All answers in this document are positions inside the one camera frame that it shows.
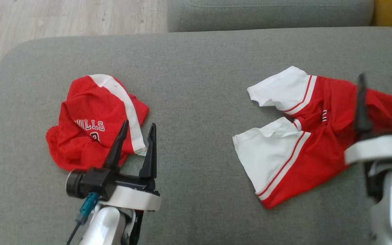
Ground grey sofa back cushion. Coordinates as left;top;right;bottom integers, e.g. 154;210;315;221
167;0;375;33

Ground black cable teal plug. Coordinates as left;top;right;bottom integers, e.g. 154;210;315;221
66;192;100;245

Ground red Bulls jersey top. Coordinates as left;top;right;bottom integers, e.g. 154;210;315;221
46;74;150;172

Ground grey sofa seat cushion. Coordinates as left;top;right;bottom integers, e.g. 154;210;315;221
0;27;392;245

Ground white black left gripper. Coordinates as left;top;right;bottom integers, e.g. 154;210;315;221
96;120;161;211

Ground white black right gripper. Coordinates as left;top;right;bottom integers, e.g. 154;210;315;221
344;70;392;165

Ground red and white shorts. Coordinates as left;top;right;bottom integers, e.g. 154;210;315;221
232;66;392;209

